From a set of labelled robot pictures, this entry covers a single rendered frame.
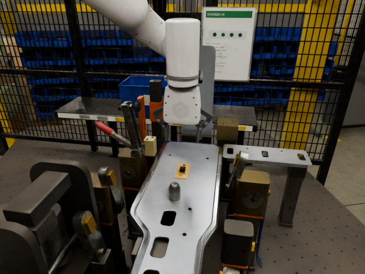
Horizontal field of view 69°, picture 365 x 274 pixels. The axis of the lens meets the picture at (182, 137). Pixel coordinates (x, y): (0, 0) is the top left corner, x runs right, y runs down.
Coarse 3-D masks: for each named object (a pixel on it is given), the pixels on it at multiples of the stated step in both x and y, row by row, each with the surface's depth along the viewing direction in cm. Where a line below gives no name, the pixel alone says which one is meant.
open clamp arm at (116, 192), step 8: (104, 168) 65; (104, 176) 64; (112, 176) 65; (104, 184) 65; (112, 184) 65; (112, 192) 66; (120, 192) 70; (112, 200) 67; (120, 200) 69; (112, 208) 68; (120, 208) 69
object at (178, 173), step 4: (180, 164) 86; (188, 164) 86; (180, 168) 82; (184, 168) 82; (188, 168) 84; (176, 172) 82; (180, 172) 82; (184, 172) 82; (176, 176) 80; (184, 176) 80
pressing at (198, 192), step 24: (168, 144) 98; (192, 144) 98; (168, 168) 84; (192, 168) 84; (216, 168) 84; (144, 192) 73; (168, 192) 73; (192, 192) 73; (216, 192) 74; (144, 216) 65; (192, 216) 65; (216, 216) 66; (144, 240) 58; (168, 240) 59; (192, 240) 59; (144, 264) 53; (168, 264) 53; (192, 264) 53
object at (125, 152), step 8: (120, 152) 83; (128, 152) 83; (120, 160) 82; (128, 160) 81; (136, 160) 80; (120, 168) 83; (128, 168) 82; (136, 168) 82; (144, 168) 87; (128, 176) 84; (136, 176) 83; (144, 176) 88; (128, 184) 85; (136, 184) 85; (128, 192) 88; (136, 192) 87; (128, 200) 89; (128, 208) 91; (128, 216) 92; (128, 224) 94; (136, 232) 95
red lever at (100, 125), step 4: (96, 124) 80; (100, 124) 80; (104, 124) 80; (100, 128) 80; (104, 128) 80; (108, 128) 80; (104, 132) 80; (108, 132) 80; (112, 132) 80; (112, 136) 81; (116, 136) 80; (120, 136) 81; (120, 140) 81; (124, 140) 81; (128, 140) 82; (124, 144) 81; (128, 144) 81; (140, 148) 82
